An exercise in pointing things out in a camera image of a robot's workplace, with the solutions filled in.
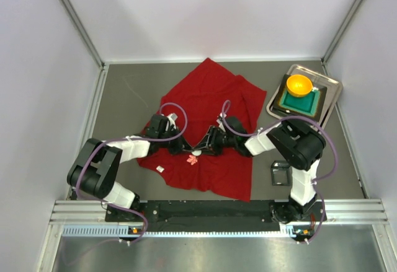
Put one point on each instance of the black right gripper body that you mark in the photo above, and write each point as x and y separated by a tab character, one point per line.
213	140

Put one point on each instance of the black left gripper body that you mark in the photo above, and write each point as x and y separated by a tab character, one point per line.
180	145

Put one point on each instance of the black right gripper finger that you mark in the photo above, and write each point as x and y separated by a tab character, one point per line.
206	144
208	152

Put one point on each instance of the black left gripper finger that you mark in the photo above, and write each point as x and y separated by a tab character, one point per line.
185	146
174	151

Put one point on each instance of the round iridescent brooch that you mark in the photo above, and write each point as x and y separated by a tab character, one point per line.
196	152

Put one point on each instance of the red garment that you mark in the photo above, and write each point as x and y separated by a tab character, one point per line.
197	100

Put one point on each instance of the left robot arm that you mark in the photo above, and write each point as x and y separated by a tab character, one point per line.
95	169

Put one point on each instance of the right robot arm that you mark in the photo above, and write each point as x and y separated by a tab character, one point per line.
298	143

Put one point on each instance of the pink leaf brooch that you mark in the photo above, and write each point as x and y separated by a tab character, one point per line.
192	160

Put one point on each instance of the white garment label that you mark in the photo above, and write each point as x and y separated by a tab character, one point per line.
159	169

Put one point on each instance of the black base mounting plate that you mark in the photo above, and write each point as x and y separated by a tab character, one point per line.
264	210

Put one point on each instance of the small black open box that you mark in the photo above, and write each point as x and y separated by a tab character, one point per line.
281	173

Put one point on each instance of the orange bowl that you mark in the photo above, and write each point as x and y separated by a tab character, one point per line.
299	85

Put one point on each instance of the black and teal square plate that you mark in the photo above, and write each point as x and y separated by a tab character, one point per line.
309	106

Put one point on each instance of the silver metal tray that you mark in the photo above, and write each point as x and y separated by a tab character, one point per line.
334	89

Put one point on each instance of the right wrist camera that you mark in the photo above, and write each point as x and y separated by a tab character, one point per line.
220	121

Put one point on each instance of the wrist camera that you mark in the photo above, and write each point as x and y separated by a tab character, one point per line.
172	117
220	121

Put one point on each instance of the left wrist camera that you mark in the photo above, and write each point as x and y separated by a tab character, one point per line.
172	117

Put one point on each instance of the aluminium frame rail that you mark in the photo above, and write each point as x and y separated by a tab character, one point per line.
361	211

